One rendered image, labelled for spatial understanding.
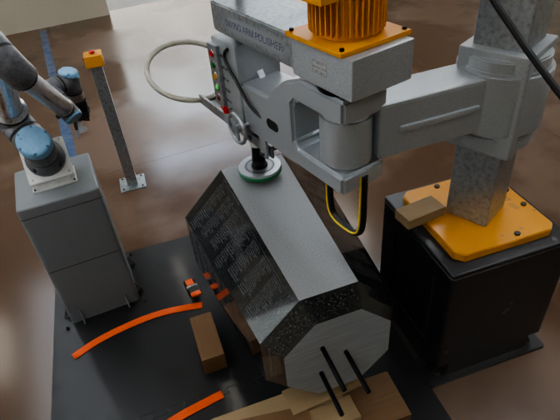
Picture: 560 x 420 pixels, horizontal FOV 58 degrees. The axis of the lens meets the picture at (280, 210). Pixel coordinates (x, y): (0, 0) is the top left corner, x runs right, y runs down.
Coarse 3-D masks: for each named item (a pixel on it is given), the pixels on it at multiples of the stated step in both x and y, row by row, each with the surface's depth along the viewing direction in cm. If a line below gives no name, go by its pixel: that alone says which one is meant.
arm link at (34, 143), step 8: (24, 128) 231; (32, 128) 232; (40, 128) 232; (16, 136) 229; (24, 136) 230; (32, 136) 231; (40, 136) 232; (48, 136) 233; (16, 144) 229; (24, 144) 230; (32, 144) 231; (40, 144) 231; (48, 144) 233; (24, 152) 229; (32, 152) 230; (40, 152) 231; (48, 152) 236; (56, 152) 246; (32, 160) 235; (40, 160) 236; (48, 160) 241
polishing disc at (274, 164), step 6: (240, 162) 257; (246, 162) 257; (270, 162) 255; (276, 162) 254; (240, 168) 253; (246, 168) 252; (252, 168) 252; (264, 168) 251; (270, 168) 251; (276, 168) 250; (246, 174) 248; (252, 174) 248; (258, 174) 248; (264, 174) 247; (270, 174) 247
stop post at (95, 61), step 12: (84, 60) 337; (96, 60) 340; (96, 72) 346; (96, 84) 351; (108, 96) 358; (108, 108) 363; (108, 120) 368; (120, 132) 377; (120, 144) 382; (120, 156) 387; (132, 168) 397; (120, 180) 412; (132, 180) 403; (144, 180) 409
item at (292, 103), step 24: (264, 96) 201; (288, 96) 184; (312, 96) 171; (384, 96) 168; (264, 120) 207; (288, 120) 191; (312, 120) 195; (336, 120) 165; (264, 144) 220; (288, 144) 199; (312, 144) 196; (312, 168) 191; (360, 168) 181
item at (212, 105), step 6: (204, 102) 265; (210, 102) 259; (216, 102) 268; (210, 108) 261; (216, 108) 255; (216, 114) 258; (222, 114) 251; (252, 138) 233; (258, 138) 229; (258, 144) 231; (270, 150) 223; (270, 156) 226
